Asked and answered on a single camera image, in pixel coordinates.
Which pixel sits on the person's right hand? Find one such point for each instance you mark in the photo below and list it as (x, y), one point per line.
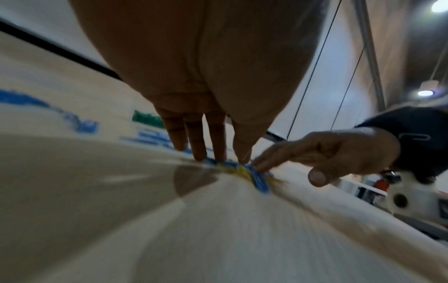
(350, 150)

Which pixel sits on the person's left hand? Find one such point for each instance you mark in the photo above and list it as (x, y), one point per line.
(196, 55)

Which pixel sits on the blue and yellow packet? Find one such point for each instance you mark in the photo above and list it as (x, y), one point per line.
(259, 179)

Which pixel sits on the grey metal pillar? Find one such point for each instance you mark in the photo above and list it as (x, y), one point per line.
(372, 55)

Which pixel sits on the white pendant lamp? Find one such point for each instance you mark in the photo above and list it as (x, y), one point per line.
(427, 89)

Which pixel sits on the round ceiling light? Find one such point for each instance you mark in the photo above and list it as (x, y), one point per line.
(440, 5)

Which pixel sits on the large white printed sack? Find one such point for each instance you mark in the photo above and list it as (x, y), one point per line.
(105, 207)

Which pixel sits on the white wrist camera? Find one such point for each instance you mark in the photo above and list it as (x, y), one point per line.
(414, 197)

